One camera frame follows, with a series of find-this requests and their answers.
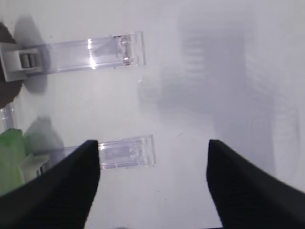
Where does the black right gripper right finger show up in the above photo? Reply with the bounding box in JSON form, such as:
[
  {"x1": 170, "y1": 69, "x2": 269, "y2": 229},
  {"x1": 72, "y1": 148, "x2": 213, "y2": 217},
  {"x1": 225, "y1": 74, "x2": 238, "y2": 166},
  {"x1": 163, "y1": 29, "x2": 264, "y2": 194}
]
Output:
[{"x1": 206, "y1": 140, "x2": 305, "y2": 229}]

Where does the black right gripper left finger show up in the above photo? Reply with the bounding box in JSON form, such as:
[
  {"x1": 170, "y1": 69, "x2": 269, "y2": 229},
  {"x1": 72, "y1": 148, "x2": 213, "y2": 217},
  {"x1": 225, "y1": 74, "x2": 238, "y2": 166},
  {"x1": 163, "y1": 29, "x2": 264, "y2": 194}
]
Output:
[{"x1": 0, "y1": 140, "x2": 100, "y2": 229}]

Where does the green lettuce leaf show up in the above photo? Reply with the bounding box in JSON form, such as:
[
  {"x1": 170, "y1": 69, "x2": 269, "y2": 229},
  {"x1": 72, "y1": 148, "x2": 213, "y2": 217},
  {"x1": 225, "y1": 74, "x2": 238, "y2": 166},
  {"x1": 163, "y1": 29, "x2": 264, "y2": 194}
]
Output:
[{"x1": 0, "y1": 129, "x2": 26, "y2": 195}]

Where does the clear rack with lettuce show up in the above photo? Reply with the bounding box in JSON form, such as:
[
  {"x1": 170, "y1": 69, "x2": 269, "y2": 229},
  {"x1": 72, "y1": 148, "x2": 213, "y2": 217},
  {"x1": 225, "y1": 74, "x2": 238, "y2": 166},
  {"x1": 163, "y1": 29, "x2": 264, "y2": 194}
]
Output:
[{"x1": 0, "y1": 104, "x2": 156, "y2": 184}]

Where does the clear rack with meat patty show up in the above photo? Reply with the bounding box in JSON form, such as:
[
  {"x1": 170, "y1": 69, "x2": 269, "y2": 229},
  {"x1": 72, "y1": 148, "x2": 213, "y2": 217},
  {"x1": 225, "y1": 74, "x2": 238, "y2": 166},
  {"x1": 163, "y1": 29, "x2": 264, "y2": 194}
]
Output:
[{"x1": 0, "y1": 31, "x2": 146, "y2": 82}]

